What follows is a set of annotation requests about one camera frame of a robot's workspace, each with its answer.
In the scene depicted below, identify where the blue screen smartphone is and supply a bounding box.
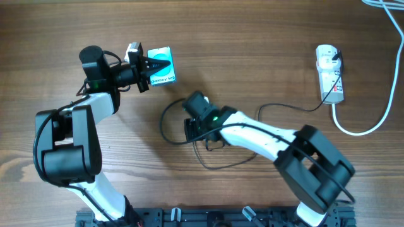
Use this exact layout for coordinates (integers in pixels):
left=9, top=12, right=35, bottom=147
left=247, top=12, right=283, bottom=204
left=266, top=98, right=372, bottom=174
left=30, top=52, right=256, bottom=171
left=146, top=46, right=177, bottom=86

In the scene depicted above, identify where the black charger cable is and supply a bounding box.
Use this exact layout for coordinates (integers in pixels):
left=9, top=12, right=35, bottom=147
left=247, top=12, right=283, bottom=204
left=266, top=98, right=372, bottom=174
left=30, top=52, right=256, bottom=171
left=191, top=69, right=343, bottom=171

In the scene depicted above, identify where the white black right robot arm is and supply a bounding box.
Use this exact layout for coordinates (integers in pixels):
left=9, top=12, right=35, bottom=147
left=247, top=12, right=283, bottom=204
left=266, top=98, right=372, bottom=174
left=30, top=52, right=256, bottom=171
left=178, top=91, right=355, bottom=226

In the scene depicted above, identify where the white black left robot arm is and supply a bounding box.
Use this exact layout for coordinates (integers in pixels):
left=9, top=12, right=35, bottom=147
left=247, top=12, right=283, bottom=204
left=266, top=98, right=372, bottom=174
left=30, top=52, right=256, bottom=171
left=32, top=42, right=175, bottom=226

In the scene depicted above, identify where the white power cord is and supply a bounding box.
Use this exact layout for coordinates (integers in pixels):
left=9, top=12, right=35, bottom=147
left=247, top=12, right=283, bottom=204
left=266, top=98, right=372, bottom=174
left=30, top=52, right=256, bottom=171
left=331, top=0, right=404, bottom=137

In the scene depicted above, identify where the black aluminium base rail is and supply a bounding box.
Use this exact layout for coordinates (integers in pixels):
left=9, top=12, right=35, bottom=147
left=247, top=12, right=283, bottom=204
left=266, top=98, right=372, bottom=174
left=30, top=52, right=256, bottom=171
left=75, top=206, right=357, bottom=227

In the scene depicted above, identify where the white power strip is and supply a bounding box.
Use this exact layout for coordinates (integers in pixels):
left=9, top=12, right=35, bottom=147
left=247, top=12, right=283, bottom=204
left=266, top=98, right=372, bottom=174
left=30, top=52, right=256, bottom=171
left=316, top=44, right=344, bottom=105

